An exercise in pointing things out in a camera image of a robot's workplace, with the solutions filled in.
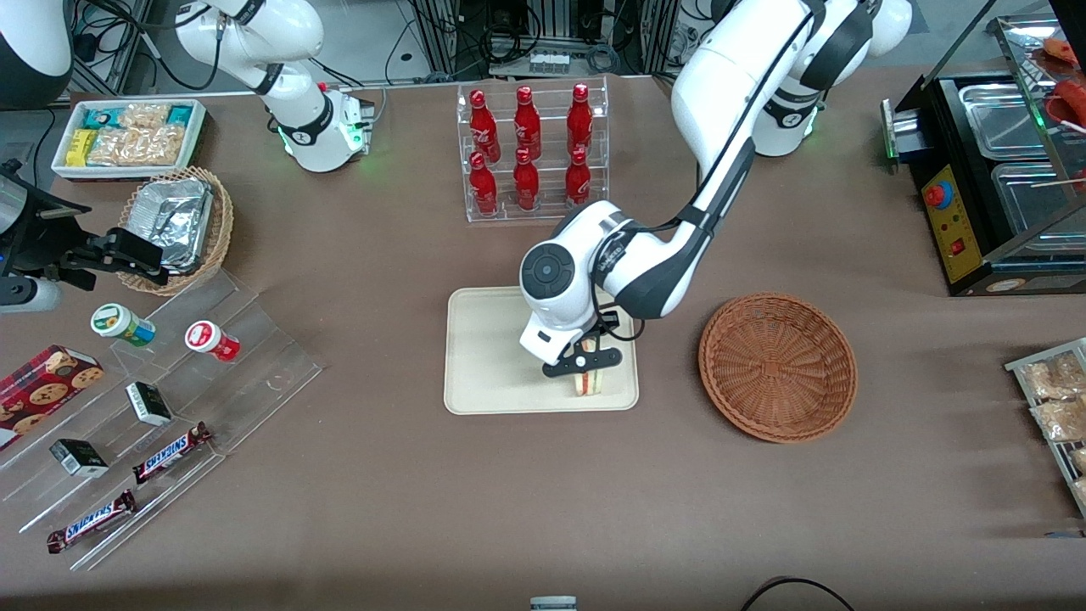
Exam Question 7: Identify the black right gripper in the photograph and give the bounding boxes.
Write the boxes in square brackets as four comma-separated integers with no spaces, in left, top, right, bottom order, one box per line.
[0,168,167,291]

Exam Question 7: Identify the triangular sandwich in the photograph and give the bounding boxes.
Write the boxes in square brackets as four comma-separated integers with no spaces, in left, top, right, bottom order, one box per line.
[570,365,614,398]

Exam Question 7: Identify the small tan wicker basket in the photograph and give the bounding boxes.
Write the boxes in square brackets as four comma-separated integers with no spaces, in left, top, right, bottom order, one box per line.
[117,166,234,296]

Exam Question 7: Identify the cream plastic tray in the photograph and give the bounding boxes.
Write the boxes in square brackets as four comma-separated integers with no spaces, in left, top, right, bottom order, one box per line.
[444,287,640,416]

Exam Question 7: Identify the large brown wicker basket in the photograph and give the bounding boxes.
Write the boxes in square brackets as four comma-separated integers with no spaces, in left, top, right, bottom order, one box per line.
[698,292,859,444]

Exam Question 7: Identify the tray of wrapped pastries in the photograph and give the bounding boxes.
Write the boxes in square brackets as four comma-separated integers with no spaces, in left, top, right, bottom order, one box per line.
[1005,338,1086,519]

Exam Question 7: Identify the green lid cup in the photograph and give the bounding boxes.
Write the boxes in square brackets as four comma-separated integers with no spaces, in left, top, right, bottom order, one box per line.
[91,303,157,347]

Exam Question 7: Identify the silver foil containers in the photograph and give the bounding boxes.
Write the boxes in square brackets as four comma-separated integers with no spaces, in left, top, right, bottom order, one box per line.
[127,178,215,274]

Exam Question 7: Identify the white plastic snack bin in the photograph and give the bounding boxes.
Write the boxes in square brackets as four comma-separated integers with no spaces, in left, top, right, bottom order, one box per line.
[51,98,207,181]

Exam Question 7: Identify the clear bag of crackers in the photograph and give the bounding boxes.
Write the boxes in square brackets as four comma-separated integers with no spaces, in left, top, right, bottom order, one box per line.
[119,104,171,130]
[87,126,187,167]

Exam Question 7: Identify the red lid cup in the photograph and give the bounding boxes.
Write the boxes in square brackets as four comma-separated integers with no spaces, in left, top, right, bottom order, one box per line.
[185,320,241,363]

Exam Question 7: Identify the small black box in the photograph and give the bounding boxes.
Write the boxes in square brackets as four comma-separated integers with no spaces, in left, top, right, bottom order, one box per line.
[49,439,109,478]
[126,382,173,427]

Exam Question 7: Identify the red cookie box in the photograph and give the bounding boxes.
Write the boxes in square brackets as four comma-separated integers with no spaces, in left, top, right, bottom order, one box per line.
[0,345,104,451]

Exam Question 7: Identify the clear acrylic stepped shelf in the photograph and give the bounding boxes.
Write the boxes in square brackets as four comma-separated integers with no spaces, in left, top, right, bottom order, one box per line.
[0,267,325,571]

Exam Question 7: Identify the clear acrylic bottle rack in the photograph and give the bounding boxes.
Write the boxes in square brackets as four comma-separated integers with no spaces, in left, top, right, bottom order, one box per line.
[456,76,610,223]

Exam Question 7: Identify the red soda bottle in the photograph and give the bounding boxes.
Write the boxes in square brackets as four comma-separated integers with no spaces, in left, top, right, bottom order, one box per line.
[567,82,594,158]
[565,146,592,210]
[469,151,499,217]
[469,89,501,164]
[514,85,542,160]
[513,148,540,213]

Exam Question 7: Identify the snickers chocolate bar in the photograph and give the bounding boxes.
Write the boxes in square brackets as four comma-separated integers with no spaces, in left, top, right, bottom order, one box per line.
[132,422,213,485]
[47,490,137,554]

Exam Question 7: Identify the black food warmer cabinet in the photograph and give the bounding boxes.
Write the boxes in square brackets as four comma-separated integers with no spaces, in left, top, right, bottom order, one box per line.
[881,13,1086,298]

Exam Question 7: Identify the clear bag of pastry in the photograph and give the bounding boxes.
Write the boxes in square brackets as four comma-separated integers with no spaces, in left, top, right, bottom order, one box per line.
[1021,352,1086,400]
[1031,397,1086,443]

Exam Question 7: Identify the steel warmer pan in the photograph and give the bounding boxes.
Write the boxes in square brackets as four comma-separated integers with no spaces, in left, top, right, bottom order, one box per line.
[959,83,1057,162]
[991,161,1086,237]

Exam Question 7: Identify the red food pieces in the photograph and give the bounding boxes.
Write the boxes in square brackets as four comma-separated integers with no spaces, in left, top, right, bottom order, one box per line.
[1042,36,1086,128]

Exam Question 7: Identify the black cable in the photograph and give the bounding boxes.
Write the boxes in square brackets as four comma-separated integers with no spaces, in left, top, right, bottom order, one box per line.
[740,577,856,611]

